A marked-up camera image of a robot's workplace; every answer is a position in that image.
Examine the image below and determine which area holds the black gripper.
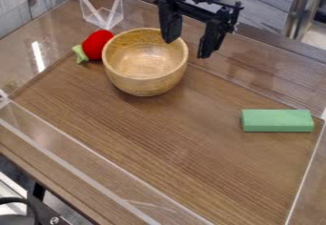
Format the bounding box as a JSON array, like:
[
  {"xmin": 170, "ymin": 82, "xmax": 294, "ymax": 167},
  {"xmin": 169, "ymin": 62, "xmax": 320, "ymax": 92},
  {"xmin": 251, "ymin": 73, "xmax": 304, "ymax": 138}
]
[{"xmin": 155, "ymin": 0, "xmax": 245, "ymax": 58}]

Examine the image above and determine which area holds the red plush fruit green stem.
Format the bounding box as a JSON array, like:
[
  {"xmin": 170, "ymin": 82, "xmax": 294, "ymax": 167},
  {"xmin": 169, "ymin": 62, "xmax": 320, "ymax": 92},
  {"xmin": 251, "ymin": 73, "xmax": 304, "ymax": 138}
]
[{"xmin": 71, "ymin": 30, "xmax": 114, "ymax": 64}]

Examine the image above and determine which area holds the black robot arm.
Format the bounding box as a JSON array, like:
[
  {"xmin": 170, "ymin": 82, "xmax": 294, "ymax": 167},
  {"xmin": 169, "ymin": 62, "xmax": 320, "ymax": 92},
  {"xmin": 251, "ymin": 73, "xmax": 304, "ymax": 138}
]
[{"xmin": 155, "ymin": 0, "xmax": 245, "ymax": 58}]

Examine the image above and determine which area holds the wooden bowl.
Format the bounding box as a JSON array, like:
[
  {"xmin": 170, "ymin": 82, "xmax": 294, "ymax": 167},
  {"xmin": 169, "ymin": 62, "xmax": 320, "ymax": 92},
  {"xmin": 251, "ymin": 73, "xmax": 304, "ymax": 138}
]
[{"xmin": 102, "ymin": 28, "xmax": 189, "ymax": 96}]

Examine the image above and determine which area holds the metal table leg background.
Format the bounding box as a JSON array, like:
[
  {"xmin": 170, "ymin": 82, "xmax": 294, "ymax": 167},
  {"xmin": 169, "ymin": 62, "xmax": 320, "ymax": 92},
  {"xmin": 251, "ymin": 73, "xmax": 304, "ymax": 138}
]
[{"xmin": 285, "ymin": 0, "xmax": 321, "ymax": 41}]

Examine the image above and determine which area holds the green rectangular block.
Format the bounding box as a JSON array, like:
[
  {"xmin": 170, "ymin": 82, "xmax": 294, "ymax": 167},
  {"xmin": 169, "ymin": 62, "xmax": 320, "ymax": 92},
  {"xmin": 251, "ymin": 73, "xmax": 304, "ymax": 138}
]
[{"xmin": 241, "ymin": 110, "xmax": 314, "ymax": 133}]

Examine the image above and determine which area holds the clear acrylic corner bracket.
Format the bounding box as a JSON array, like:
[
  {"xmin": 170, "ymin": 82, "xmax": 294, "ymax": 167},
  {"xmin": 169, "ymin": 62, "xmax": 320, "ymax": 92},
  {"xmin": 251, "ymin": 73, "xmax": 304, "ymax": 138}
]
[{"xmin": 79, "ymin": 0, "xmax": 123, "ymax": 31}]

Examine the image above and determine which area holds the clear acrylic tray wall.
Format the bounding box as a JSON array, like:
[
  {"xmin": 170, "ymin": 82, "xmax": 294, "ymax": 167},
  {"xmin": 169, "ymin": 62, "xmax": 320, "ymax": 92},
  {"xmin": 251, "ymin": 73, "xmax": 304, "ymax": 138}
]
[{"xmin": 0, "ymin": 91, "xmax": 213, "ymax": 225}]

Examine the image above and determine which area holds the black table leg bracket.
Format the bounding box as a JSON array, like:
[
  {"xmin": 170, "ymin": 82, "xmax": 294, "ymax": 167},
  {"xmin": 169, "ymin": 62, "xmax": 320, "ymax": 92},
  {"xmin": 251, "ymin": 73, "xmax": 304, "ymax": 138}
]
[{"xmin": 28, "ymin": 183, "xmax": 71, "ymax": 225}]

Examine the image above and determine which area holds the black cable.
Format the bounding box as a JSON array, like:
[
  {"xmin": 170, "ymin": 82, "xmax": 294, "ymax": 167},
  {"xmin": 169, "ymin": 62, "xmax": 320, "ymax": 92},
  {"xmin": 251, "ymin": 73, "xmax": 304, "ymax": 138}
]
[{"xmin": 0, "ymin": 196, "xmax": 38, "ymax": 225}]

